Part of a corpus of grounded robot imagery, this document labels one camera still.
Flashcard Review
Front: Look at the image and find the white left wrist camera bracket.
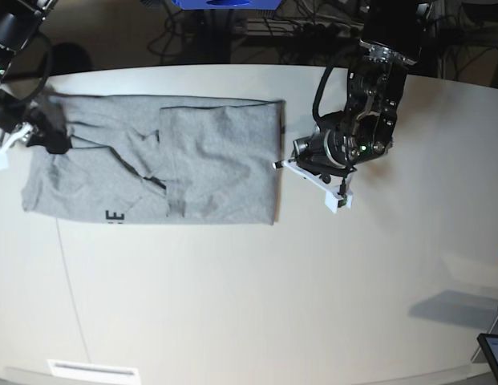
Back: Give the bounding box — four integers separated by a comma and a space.
273, 159, 354, 214

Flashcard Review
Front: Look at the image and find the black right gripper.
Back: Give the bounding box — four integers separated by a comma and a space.
0, 95, 71, 155

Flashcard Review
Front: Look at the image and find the tablet with dark frame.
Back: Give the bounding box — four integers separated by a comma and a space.
477, 333, 498, 384

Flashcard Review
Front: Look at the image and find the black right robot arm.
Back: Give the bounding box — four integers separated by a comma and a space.
0, 0, 71, 155

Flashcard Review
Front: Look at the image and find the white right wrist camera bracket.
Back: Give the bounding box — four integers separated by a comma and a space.
0, 122, 35, 171

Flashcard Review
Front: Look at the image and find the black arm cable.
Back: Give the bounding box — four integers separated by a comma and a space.
311, 46, 366, 132
0, 31, 54, 105

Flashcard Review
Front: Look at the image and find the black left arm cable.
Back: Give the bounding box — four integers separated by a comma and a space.
311, 46, 366, 132

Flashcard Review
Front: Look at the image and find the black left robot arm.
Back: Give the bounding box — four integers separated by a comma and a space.
292, 1, 431, 179

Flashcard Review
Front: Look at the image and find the grey T-shirt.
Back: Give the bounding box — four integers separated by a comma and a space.
22, 94, 282, 225

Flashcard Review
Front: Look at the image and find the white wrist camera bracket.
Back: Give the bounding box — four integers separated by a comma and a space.
273, 159, 354, 214
0, 122, 35, 171

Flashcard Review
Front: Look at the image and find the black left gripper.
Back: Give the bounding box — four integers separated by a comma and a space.
292, 132, 356, 183

